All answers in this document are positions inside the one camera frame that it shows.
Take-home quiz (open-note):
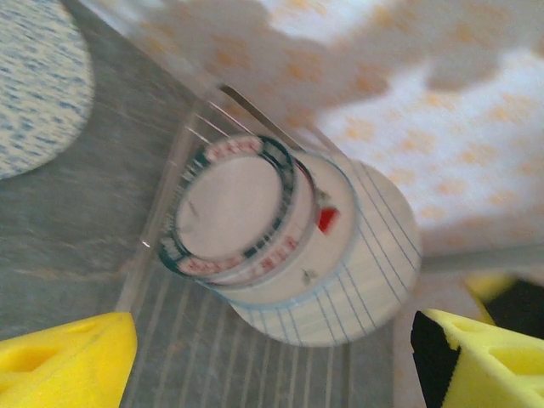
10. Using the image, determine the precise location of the metal wire dish rack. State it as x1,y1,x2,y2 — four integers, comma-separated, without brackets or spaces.
113,82,411,408

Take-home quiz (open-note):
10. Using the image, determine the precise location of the cream plate with blue lines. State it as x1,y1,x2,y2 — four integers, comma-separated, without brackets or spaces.
231,159,423,349

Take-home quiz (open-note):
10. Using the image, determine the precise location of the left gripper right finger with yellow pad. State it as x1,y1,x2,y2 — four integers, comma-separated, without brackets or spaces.
411,308,544,408

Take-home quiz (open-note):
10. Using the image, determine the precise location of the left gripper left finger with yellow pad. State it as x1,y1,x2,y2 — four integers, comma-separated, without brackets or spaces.
0,312,139,408

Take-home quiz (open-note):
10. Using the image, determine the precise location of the small plate with red print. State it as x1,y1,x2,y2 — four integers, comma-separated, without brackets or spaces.
186,148,319,286

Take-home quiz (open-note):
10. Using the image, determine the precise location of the plate with dark blue speckles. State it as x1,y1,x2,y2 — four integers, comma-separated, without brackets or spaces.
0,0,95,180

